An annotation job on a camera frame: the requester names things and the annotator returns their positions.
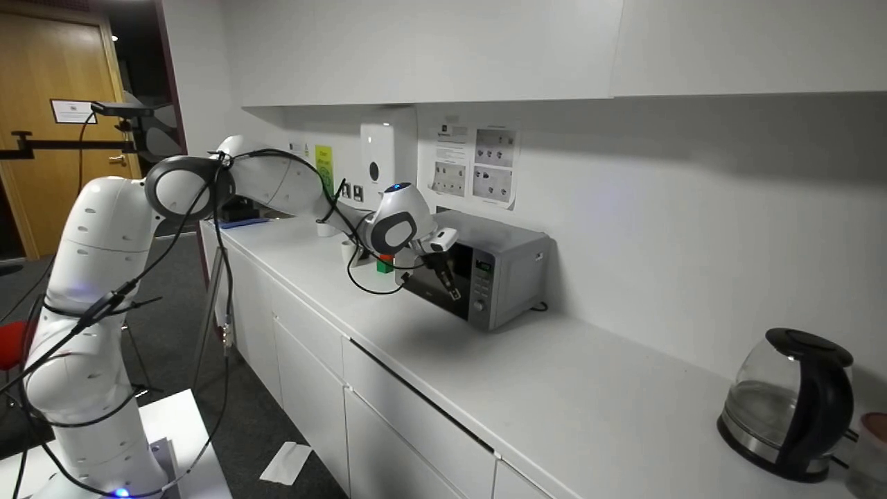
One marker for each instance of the green and red small object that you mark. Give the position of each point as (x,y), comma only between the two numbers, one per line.
(385,267)

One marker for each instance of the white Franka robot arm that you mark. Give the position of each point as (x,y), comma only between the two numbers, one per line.
(92,239)

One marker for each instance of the silver microwave oven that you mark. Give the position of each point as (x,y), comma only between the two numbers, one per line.
(508,267)

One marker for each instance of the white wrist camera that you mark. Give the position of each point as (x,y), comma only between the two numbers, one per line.
(444,239)

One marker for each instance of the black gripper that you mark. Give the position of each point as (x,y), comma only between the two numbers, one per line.
(437,262)

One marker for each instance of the white paper sheet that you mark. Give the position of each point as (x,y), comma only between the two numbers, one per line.
(286,461)

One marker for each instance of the white door sign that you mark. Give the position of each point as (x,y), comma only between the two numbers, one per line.
(74,112)

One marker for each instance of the wooden door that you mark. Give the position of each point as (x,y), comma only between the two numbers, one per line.
(56,183)

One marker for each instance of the white wall cabinet unit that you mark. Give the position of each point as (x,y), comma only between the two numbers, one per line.
(462,45)

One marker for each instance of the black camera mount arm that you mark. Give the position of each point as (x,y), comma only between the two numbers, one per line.
(121,108)

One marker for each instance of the small white wall notice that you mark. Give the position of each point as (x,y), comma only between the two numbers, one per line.
(451,131)

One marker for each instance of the small white cup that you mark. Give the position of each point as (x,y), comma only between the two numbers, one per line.
(326,227)

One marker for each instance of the white base cabinet unit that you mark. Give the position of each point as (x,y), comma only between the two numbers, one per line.
(315,388)

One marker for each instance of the dark blue black counter item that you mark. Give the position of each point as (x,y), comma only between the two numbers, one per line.
(242,213)

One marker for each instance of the yellow green wall sign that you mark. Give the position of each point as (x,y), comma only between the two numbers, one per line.
(324,165)

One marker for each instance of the white wall dispenser box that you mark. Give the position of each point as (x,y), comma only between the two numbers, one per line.
(375,160)

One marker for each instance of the wall power socket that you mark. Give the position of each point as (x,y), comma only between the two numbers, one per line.
(353,191)

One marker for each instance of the white wall poster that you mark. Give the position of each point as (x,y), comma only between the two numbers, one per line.
(451,177)
(495,148)
(491,183)

